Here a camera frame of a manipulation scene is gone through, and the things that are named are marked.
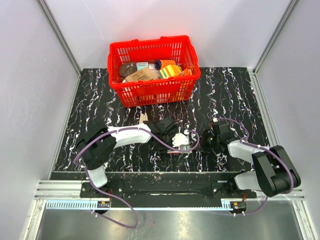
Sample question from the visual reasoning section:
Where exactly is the brown round cookie pack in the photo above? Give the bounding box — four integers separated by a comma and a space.
119, 61, 138, 78

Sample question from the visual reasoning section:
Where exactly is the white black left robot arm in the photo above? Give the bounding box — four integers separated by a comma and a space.
76, 116, 178, 198

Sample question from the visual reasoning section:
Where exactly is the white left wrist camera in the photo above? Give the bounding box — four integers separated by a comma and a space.
172, 130, 190, 149

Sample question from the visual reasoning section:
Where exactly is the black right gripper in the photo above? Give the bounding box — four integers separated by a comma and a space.
190, 129, 220, 154

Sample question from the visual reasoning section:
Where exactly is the orange snack packet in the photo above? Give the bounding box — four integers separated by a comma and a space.
180, 68, 193, 76

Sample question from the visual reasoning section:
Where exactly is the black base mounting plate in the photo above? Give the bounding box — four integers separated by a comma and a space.
79, 172, 257, 210

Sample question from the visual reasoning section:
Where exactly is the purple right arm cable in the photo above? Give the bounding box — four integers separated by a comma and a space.
216, 117, 295, 216

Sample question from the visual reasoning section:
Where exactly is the brown cardboard box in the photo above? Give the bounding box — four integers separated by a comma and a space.
122, 67, 159, 83

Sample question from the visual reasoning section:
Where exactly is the teal white small box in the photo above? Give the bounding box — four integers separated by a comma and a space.
136, 62, 149, 71

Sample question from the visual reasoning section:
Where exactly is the red white staple box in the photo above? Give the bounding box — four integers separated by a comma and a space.
167, 145, 192, 154

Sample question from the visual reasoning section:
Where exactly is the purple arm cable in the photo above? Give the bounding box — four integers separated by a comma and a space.
216, 117, 295, 216
73, 126, 201, 229

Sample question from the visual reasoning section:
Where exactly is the yellow green sponge pack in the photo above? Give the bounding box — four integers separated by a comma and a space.
159, 64, 183, 79

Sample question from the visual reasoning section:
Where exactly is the orange cylindrical can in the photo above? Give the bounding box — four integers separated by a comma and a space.
154, 59, 176, 70

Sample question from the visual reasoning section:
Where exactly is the red plastic basket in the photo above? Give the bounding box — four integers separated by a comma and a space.
107, 35, 201, 107

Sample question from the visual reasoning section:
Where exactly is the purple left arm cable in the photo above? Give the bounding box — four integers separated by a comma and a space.
73, 126, 201, 229

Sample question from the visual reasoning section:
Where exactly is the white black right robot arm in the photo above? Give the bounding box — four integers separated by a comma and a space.
200, 118, 301, 198

